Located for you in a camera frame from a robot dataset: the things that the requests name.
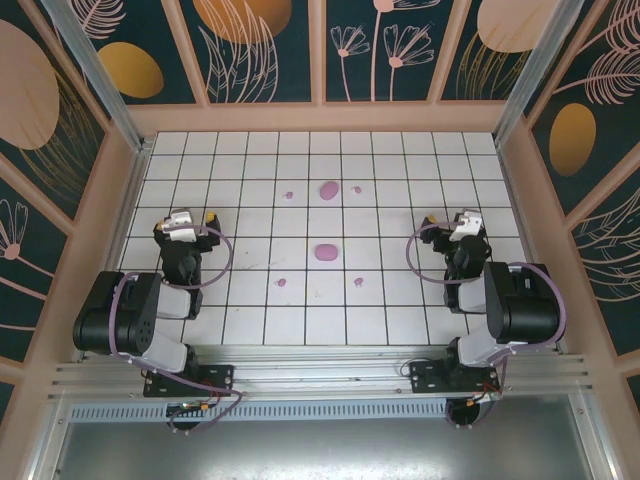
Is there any aluminium frame bar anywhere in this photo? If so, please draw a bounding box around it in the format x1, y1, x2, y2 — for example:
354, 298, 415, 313
569, 394, 621, 480
22, 399, 71, 480

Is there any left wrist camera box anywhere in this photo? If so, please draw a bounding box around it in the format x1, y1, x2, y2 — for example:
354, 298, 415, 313
167, 209, 197, 241

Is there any aluminium table side rail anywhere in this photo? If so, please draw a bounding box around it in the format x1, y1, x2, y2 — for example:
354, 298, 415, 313
496, 134, 569, 354
102, 139, 151, 281

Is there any black base cable hub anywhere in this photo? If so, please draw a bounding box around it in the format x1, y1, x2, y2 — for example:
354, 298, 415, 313
446, 392, 503, 430
164, 399, 224, 436

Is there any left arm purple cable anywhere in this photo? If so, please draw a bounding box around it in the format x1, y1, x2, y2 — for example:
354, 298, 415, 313
112, 223, 245, 435

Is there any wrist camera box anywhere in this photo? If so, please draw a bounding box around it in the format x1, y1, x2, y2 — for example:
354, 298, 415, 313
167, 209, 197, 241
448, 208, 485, 243

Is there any grey slotted cable duct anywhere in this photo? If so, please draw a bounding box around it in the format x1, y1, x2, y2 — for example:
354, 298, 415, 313
67, 397, 451, 424

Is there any grey metal sheet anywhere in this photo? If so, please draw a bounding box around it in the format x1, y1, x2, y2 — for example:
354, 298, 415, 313
29, 419, 616, 480

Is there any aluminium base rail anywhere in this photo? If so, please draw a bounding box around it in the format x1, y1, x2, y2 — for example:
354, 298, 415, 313
49, 343, 594, 401

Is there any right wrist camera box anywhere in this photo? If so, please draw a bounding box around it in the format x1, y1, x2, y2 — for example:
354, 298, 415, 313
448, 208, 485, 243

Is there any aluminium corner post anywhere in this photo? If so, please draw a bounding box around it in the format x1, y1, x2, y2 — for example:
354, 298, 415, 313
492, 0, 574, 146
42, 0, 151, 154

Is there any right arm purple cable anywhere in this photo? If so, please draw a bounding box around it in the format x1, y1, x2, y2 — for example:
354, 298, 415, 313
406, 222, 568, 401

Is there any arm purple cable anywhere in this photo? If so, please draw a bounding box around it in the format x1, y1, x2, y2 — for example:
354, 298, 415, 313
112, 223, 245, 435
406, 222, 568, 401

